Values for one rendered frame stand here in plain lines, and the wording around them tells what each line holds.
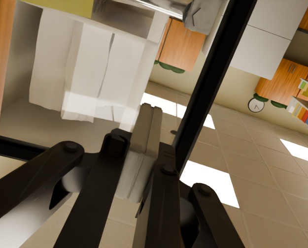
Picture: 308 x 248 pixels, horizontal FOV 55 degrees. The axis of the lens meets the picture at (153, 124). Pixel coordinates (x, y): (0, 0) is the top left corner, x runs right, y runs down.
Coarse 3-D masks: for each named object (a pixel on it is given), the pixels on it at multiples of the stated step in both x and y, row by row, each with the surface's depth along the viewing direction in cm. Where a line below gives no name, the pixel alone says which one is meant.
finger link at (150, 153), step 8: (152, 112) 19; (160, 112) 20; (152, 120) 18; (160, 120) 18; (152, 128) 17; (160, 128) 17; (152, 136) 16; (152, 144) 15; (144, 152) 14; (152, 152) 14; (144, 160) 14; (152, 160) 14; (144, 168) 14; (152, 168) 14; (136, 176) 15; (144, 176) 14; (136, 184) 15; (144, 184) 15; (128, 192) 15; (136, 192) 15; (128, 200) 15; (136, 200) 15
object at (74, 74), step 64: (0, 0) 25; (64, 0) 25; (128, 0) 25; (192, 0) 26; (0, 64) 27; (64, 64) 27; (128, 64) 28; (192, 64) 28; (0, 128) 30; (64, 128) 30; (128, 128) 30
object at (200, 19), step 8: (200, 0) 24; (208, 0) 24; (216, 0) 24; (192, 8) 24; (200, 8) 24; (208, 8) 24; (216, 8) 25; (192, 16) 25; (200, 16) 24; (208, 16) 24; (184, 24) 25; (192, 24) 25; (200, 24) 25; (208, 24) 25; (200, 32) 25; (208, 32) 25
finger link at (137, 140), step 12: (144, 108) 19; (144, 120) 18; (132, 132) 19; (144, 132) 16; (132, 144) 14; (144, 144) 15; (132, 156) 14; (132, 168) 14; (120, 180) 15; (132, 180) 15; (120, 192) 15
